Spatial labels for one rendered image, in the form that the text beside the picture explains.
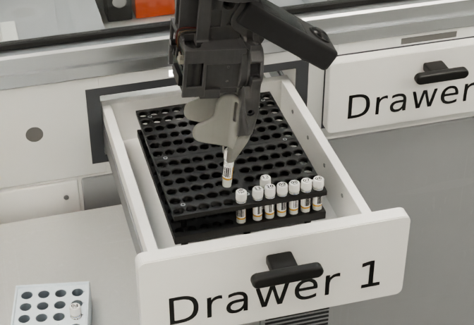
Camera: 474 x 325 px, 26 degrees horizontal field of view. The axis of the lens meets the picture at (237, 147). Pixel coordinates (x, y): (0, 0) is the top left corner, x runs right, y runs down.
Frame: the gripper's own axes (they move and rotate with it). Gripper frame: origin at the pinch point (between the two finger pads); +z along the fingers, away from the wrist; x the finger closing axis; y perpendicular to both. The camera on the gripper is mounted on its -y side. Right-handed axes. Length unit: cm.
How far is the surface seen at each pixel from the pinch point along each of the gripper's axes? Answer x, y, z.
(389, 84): -21.6, -27.5, 6.2
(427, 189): -23, -38, 26
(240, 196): 0.6, -1.0, 6.2
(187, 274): 11.0, 7.1, 7.6
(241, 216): 0.6, -1.4, 9.0
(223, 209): 1.1, 1.0, 7.4
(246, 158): -7.5, -3.9, 6.9
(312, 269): 14.3, -4.8, 5.7
